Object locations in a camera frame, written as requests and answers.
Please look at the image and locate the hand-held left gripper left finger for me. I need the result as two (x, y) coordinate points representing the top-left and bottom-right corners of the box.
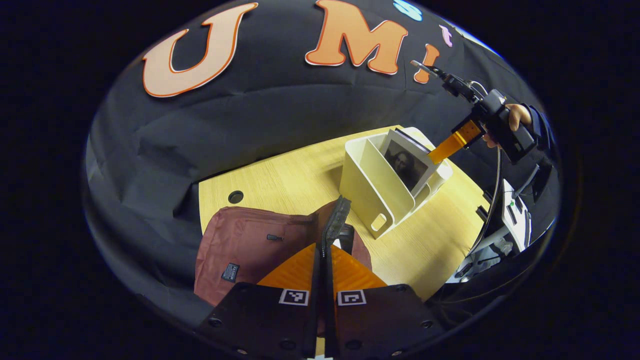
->
(197, 243), (324, 359)

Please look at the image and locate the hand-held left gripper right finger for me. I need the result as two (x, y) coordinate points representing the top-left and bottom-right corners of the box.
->
(325, 244), (446, 359)

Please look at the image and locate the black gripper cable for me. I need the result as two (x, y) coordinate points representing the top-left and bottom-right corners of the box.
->
(466, 146), (503, 257)

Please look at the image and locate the white electronic device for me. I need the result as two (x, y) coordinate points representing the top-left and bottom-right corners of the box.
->
(446, 179), (533, 284)

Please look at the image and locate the maroon schoolbag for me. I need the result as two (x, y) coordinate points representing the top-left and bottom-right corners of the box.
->
(194, 196), (374, 308)

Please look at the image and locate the black backdrop cloth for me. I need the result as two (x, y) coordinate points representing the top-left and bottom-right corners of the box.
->
(82, 0), (556, 321)

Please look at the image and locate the white plastic bookshelf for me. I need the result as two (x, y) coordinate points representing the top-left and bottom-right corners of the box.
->
(339, 126), (454, 240)

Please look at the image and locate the white spine book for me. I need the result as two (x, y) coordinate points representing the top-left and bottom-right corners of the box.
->
(379, 128), (441, 197)

